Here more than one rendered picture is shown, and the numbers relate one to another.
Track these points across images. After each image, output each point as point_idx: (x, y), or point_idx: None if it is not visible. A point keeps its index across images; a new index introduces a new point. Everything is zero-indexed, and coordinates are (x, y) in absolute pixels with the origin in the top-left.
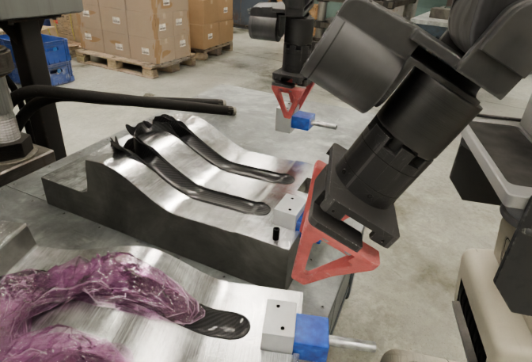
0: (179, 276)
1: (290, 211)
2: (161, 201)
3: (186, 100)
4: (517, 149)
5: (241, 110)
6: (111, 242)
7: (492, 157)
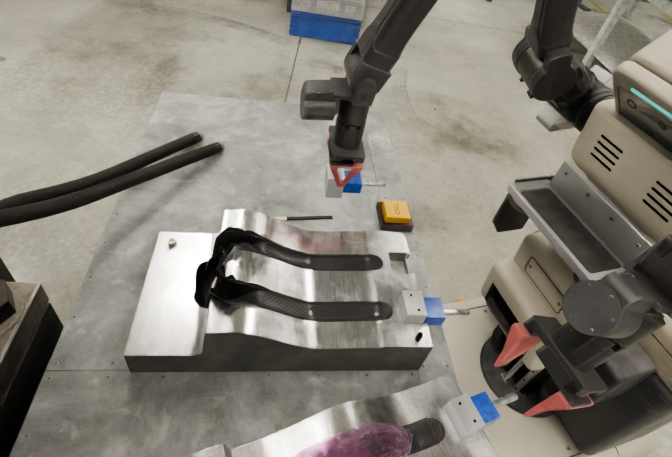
0: (377, 414)
1: (420, 312)
2: (301, 341)
3: (164, 150)
4: (566, 222)
5: (223, 139)
6: (246, 388)
7: (562, 240)
